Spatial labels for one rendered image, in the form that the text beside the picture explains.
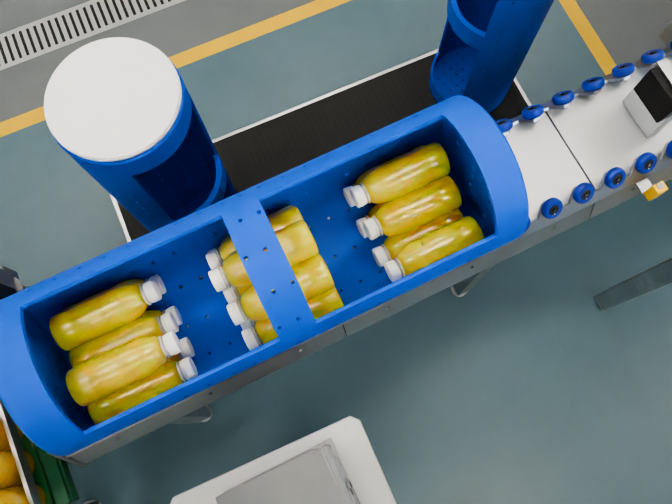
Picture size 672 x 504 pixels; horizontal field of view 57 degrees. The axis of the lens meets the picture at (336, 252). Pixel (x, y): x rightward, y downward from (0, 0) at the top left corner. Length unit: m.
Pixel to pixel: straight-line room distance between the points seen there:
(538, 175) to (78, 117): 0.95
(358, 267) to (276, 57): 1.48
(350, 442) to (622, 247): 1.65
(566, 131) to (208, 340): 0.87
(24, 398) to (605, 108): 1.25
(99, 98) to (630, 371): 1.86
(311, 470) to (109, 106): 0.86
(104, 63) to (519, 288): 1.54
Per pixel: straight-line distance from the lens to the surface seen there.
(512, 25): 1.84
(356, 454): 1.00
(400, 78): 2.33
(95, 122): 1.34
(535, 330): 2.27
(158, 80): 1.34
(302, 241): 1.02
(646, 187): 1.48
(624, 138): 1.48
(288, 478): 0.81
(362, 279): 1.20
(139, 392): 1.11
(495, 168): 1.03
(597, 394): 2.31
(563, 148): 1.42
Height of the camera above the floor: 2.14
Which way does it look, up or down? 75 degrees down
